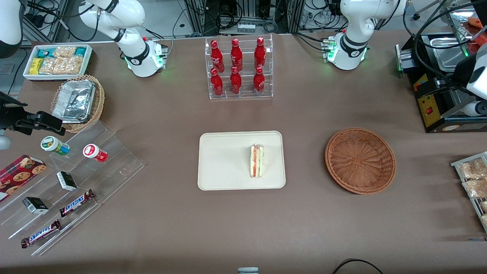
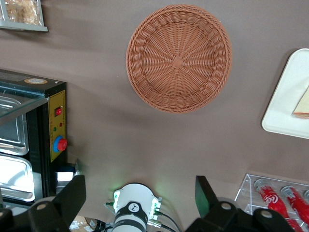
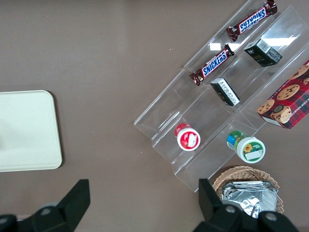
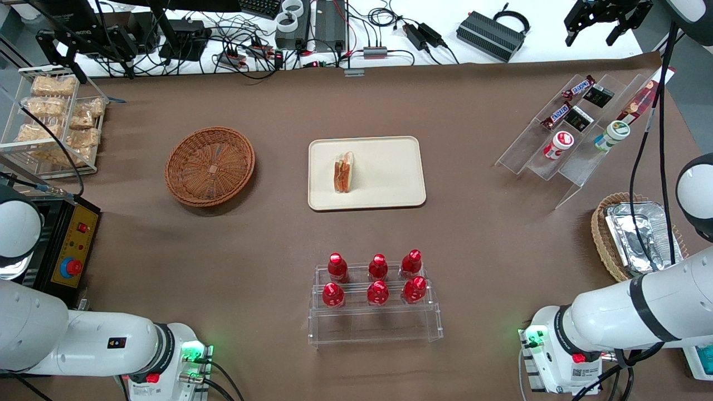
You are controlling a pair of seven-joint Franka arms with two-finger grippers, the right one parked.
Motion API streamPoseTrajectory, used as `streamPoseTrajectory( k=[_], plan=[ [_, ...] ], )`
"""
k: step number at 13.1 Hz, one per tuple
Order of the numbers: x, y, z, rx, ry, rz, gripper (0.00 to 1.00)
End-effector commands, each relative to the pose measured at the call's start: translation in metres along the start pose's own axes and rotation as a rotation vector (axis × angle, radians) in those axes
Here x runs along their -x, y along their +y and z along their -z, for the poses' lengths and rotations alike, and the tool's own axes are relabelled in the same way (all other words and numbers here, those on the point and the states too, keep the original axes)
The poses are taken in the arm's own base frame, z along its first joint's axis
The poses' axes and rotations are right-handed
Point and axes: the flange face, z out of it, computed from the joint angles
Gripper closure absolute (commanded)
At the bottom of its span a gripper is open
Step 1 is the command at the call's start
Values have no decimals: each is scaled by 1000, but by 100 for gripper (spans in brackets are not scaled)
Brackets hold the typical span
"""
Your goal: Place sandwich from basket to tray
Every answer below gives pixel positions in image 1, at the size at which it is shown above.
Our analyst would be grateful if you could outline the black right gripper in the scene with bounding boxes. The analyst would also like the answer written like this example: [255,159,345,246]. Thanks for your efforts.
[0,91,66,136]

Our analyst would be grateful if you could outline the triangular sandwich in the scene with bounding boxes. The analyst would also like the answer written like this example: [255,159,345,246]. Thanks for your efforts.
[249,143,265,178]

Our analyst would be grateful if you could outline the light tan wicker basket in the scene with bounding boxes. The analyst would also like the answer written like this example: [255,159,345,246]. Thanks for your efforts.
[50,74,105,133]

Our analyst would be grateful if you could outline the cream plastic tray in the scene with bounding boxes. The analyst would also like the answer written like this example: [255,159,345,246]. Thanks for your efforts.
[197,131,286,191]

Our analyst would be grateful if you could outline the brown round wicker basket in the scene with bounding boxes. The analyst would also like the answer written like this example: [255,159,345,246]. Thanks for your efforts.
[325,127,397,195]

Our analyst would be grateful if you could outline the green label white-lid jar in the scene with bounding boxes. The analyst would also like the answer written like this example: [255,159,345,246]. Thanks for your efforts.
[40,135,70,156]

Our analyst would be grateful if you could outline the stacked aluminium foil containers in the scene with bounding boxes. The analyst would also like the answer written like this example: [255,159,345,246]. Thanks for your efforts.
[52,80,96,124]

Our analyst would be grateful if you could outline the red label white-lid jar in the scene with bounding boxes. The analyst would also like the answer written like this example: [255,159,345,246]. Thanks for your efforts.
[83,143,108,163]

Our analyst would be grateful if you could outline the white snack bin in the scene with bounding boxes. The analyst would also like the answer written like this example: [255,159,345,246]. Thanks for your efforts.
[22,44,93,81]

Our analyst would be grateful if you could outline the clear rice cracker bag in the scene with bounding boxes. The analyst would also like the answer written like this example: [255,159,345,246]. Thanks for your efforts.
[40,56,83,75]
[53,46,77,59]

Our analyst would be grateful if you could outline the yellow snack packet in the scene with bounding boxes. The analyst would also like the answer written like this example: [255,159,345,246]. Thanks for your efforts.
[29,57,45,75]

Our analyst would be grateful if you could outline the small black carton box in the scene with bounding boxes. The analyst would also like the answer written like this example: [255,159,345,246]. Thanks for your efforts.
[56,171,78,192]
[22,196,49,215]

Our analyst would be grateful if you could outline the red chocolate chip cookie box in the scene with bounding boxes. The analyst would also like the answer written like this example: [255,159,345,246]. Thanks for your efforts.
[0,154,47,202]

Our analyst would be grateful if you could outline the clear acrylic stepped shelf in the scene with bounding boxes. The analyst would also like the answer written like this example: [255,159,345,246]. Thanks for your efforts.
[0,121,145,256]

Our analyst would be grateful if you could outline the Snickers chocolate bar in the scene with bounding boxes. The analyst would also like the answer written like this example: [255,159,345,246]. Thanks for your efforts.
[59,189,96,218]
[21,219,62,249]

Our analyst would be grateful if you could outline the red cola bottle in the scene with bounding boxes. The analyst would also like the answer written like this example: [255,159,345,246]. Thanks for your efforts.
[210,40,225,73]
[254,37,267,70]
[230,38,244,72]
[210,68,224,97]
[253,66,266,95]
[229,66,242,95]

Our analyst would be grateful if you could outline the clear acrylic bottle rack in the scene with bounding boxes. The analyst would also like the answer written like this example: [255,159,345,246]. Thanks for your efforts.
[204,34,274,100]

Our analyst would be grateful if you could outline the black machine with yellow panel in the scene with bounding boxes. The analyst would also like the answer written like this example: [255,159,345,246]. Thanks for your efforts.
[395,32,487,134]

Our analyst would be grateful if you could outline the steel pan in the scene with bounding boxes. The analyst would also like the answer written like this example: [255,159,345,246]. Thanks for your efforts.
[433,37,467,72]

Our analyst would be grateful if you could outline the red orange food items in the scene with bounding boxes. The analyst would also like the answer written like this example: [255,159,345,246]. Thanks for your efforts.
[466,16,487,52]

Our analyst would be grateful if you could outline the black cable loop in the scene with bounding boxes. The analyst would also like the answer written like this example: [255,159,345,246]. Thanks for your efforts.
[332,258,385,274]

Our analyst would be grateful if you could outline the metal wire rack tray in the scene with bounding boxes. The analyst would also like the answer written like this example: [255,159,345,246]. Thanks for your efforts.
[450,151,487,233]

